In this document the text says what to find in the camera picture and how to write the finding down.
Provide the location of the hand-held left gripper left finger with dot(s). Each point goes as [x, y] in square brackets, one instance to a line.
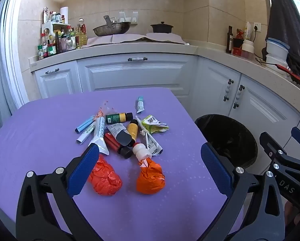
[86, 170]

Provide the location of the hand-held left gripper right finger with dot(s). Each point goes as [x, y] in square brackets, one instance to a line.
[215, 165]

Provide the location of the orange plastic bag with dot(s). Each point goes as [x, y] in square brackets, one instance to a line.
[150, 178]
[106, 178]

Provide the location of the black trash bin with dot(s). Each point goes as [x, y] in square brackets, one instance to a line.
[227, 140]

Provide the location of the red tube with black cap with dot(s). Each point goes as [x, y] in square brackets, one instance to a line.
[112, 141]

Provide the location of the large white squeezed tube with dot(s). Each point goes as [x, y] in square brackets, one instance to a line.
[99, 133]

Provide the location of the grey tube with black cap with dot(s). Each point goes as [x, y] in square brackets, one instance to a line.
[121, 134]

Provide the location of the long white wrapper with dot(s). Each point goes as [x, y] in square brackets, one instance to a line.
[152, 145]

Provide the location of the green white wrapper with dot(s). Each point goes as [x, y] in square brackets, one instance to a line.
[152, 123]

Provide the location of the white printed paper strip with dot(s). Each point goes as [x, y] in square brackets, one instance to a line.
[83, 138]

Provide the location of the light blue paper wrapper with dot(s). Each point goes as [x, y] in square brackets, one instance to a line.
[86, 123]

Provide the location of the purple table mat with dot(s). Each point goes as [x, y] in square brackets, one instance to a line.
[39, 140]

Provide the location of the clear wrapper with orange dots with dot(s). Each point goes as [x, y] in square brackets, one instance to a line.
[99, 114]

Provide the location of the green bottle with yellow label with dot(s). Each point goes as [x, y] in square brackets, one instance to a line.
[117, 117]

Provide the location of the yellow bottle with black cap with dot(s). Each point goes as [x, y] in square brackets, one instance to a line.
[132, 129]

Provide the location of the small teal white tube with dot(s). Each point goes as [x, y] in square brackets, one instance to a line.
[140, 106]

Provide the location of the stacked white containers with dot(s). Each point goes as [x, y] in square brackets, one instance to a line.
[276, 52]

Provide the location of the white jar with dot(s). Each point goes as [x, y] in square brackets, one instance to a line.
[247, 49]

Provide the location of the white kitchen cabinet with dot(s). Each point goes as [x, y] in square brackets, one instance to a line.
[139, 77]

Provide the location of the dark glass bottle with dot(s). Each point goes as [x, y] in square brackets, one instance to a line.
[229, 41]

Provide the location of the white upright packet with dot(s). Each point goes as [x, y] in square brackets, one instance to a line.
[248, 31]

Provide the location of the dark hanging cloth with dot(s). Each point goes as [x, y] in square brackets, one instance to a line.
[287, 12]

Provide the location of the group of condiment bottles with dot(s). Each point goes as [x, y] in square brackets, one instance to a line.
[64, 40]

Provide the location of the white stove cover cloth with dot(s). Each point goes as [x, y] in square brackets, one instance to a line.
[129, 39]

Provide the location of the metal wok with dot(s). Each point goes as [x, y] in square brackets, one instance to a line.
[112, 29]

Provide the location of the black lidded pot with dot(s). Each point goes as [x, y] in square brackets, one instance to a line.
[162, 27]

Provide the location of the white spice rack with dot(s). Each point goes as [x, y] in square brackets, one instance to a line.
[55, 25]

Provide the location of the paper towel roll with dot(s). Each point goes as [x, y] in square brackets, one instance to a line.
[64, 15]

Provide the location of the white wall outlet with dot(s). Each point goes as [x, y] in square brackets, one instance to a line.
[257, 27]

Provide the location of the white wall sockets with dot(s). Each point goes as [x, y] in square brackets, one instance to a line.
[128, 17]

